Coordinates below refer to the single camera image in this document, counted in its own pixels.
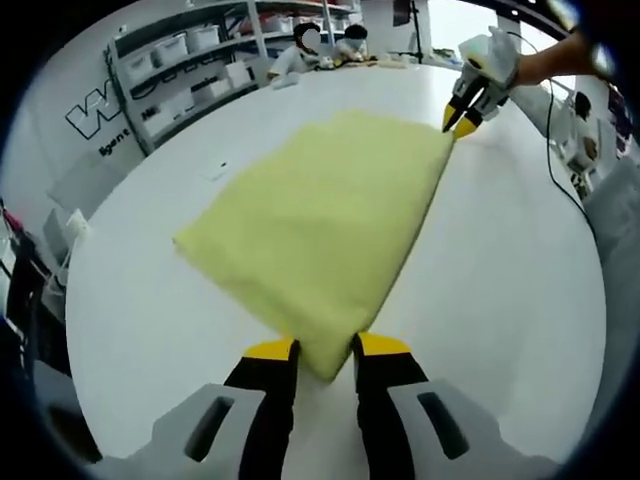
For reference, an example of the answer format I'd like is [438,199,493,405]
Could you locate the yellow grey blue garment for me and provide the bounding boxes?
[172,107,459,386]

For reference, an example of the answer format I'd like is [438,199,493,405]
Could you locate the white storage bin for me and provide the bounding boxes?
[152,34,189,62]
[122,49,154,74]
[185,24,222,52]

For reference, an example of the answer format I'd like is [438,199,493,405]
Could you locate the black cable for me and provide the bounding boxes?
[504,29,597,227]

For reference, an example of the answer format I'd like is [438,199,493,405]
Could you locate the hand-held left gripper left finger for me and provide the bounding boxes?
[149,337,301,480]

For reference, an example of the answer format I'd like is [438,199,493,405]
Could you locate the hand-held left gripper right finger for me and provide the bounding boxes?
[352,332,506,480]

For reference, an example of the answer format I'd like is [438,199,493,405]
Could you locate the grey metal shelf unit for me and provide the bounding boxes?
[104,0,361,152]

